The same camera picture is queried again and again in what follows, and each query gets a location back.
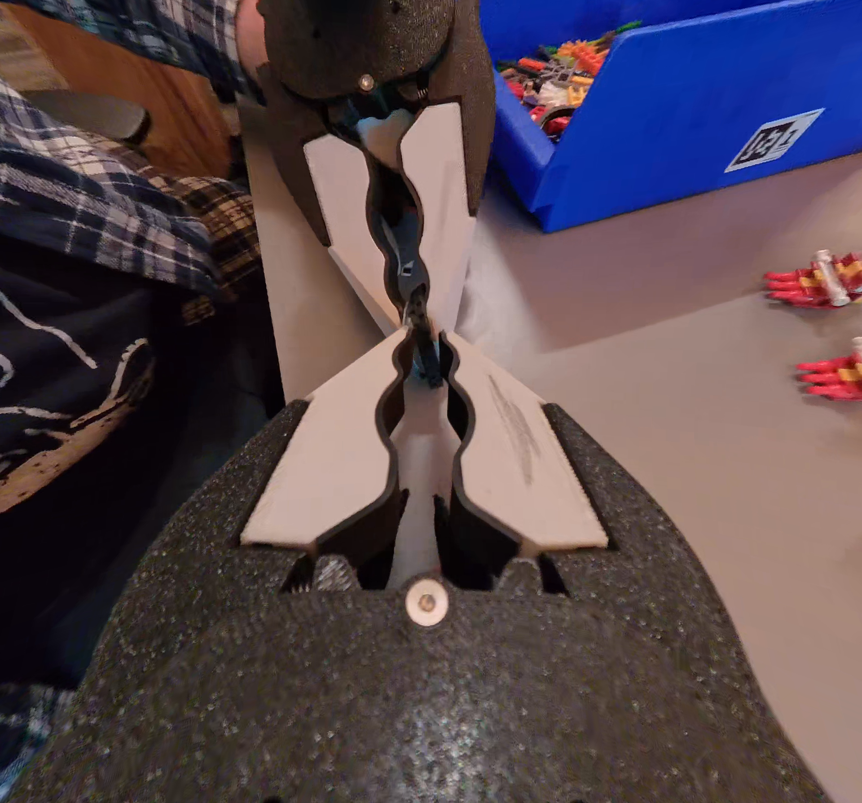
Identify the blue plastic parts bin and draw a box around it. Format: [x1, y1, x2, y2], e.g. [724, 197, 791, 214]
[451, 0, 862, 234]

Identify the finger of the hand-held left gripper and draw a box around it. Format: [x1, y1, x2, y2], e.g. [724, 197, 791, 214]
[399, 102, 479, 339]
[302, 132, 412, 334]

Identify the black rubber toy tyre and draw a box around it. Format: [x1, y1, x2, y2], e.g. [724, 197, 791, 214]
[403, 283, 447, 392]

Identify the dark chair armrest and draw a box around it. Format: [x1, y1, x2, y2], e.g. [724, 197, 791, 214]
[20, 89, 153, 147]

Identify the brown wooden panel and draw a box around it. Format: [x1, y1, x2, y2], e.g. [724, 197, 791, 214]
[0, 1, 233, 181]

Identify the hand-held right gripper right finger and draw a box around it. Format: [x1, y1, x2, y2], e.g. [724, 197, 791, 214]
[431, 330, 611, 591]

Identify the person's left hand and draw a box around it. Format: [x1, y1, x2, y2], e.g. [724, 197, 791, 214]
[234, 0, 272, 86]

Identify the red yellow toy foot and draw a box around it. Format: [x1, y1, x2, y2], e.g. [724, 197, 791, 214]
[764, 249, 862, 311]
[795, 337, 862, 403]

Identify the pile of colourful toy pieces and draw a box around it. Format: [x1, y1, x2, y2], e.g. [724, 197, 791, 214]
[497, 20, 644, 144]

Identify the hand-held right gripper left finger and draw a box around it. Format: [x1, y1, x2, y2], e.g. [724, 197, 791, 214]
[239, 328, 415, 591]

